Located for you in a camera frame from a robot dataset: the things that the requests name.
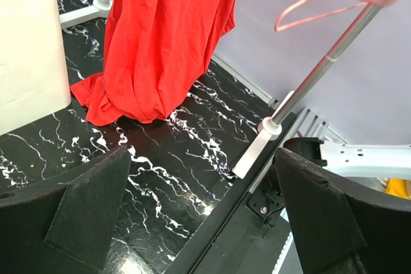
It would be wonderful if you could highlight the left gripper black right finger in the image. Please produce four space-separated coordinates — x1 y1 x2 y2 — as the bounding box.
275 148 410 273

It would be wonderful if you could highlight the metal clothes rack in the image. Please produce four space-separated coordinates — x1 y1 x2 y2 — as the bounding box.
92 0 405 142

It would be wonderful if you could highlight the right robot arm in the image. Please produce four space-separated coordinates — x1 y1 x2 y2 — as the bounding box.
283 137 410 180

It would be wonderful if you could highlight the white rack foot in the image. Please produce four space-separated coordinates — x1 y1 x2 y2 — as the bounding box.
60 0 294 179

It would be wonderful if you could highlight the red tank top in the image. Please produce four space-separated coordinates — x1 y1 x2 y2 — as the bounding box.
71 0 236 126

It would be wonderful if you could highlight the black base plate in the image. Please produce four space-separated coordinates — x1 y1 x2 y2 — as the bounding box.
165 112 301 274

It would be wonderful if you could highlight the white foam box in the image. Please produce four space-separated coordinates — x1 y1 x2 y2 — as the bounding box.
1 0 71 133

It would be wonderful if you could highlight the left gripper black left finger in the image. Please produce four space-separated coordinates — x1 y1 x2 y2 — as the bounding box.
1 146 131 273

